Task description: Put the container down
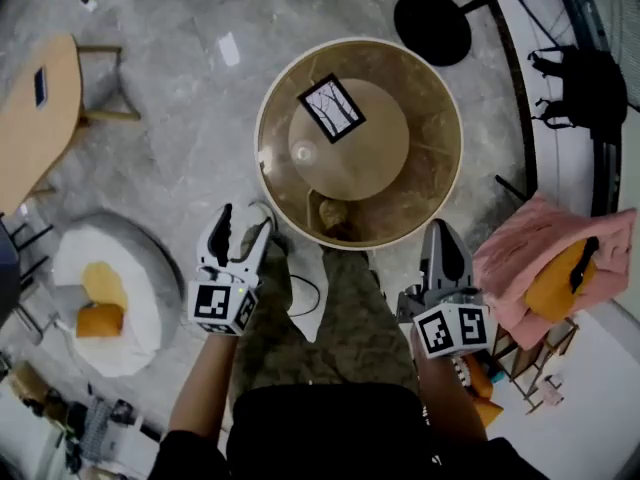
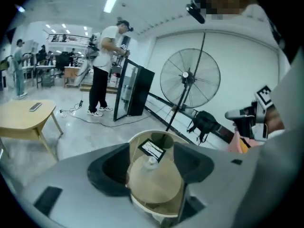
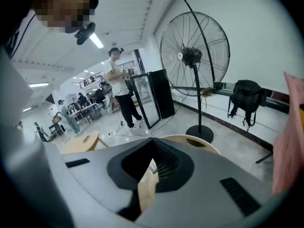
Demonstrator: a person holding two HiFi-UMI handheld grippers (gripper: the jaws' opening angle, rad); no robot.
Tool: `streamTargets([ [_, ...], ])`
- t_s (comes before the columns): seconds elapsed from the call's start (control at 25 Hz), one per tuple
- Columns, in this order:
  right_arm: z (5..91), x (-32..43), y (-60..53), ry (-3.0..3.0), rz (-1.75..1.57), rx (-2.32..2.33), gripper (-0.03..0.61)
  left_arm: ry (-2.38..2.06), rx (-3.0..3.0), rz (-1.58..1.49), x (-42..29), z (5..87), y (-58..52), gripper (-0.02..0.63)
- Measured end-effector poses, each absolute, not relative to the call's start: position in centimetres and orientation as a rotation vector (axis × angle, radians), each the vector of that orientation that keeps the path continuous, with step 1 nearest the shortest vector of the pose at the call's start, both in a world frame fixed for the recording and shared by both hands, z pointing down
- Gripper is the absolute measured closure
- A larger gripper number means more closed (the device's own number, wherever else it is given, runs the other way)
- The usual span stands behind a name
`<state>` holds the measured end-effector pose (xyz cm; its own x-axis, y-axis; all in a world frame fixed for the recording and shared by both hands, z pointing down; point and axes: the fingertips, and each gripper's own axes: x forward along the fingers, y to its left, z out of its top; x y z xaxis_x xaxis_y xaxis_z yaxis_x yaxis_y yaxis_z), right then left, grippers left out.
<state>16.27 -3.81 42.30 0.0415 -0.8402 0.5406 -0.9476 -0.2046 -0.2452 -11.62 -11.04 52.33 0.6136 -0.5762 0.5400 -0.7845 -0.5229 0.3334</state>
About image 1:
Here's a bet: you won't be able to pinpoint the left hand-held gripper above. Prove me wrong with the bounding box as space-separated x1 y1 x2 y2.
187 202 277 338

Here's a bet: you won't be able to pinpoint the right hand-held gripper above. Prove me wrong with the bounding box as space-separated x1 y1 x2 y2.
397 217 495 360

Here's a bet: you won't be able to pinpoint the person's left forearm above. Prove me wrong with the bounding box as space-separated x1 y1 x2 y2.
166 331 241 440

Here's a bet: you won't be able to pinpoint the person's right forearm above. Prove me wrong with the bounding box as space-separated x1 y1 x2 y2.
409 325 489 445

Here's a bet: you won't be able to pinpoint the round glass-top table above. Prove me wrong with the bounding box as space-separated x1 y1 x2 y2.
254 36 465 252

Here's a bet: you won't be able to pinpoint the person's white shoe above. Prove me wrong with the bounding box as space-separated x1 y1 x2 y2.
233 200 279 242

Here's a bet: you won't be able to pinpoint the pink cloth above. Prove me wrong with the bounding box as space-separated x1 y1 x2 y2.
471 191 639 352

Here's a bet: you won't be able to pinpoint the white egg-shaped lounge chair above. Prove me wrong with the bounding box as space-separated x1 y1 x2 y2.
51 211 184 380

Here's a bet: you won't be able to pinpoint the brown lump ornament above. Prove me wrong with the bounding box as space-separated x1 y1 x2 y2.
318 197 352 231

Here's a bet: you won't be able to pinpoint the person's camouflage trousers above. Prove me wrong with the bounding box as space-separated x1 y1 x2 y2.
228 236 422 395

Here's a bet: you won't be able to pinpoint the wooden rack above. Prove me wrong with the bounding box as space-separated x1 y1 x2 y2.
491 316 582 415

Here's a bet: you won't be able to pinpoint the small orange cushion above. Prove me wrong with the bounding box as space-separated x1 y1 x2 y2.
468 366 505 428

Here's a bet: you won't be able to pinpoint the yellow round cushion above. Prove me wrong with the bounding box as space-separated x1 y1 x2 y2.
81 261 129 314

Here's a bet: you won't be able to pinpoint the orange pillow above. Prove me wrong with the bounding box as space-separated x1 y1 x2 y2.
75 303 126 340

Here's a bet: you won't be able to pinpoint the black framed tree picture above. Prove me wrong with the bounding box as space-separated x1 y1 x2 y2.
296 72 367 145

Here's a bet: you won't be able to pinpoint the person's black shirt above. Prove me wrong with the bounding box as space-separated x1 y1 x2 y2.
158 382 551 480

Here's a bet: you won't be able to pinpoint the black backpack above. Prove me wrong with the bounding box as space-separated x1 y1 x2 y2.
527 44 629 142

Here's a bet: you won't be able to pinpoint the long wooden low table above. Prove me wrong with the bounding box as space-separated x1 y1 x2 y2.
0 32 142 215

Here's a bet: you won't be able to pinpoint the black chair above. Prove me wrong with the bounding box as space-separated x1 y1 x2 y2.
0 212 55 330

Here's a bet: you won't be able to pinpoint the black standing fan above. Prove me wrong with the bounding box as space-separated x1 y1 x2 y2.
392 0 640 112

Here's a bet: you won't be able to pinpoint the dark smartphone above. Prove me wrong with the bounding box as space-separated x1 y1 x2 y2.
33 66 49 110

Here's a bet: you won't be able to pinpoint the black floor cable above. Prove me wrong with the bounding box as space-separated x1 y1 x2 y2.
286 273 322 319

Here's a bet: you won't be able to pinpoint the orange cushion with black strap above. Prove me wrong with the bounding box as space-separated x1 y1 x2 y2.
523 236 600 325

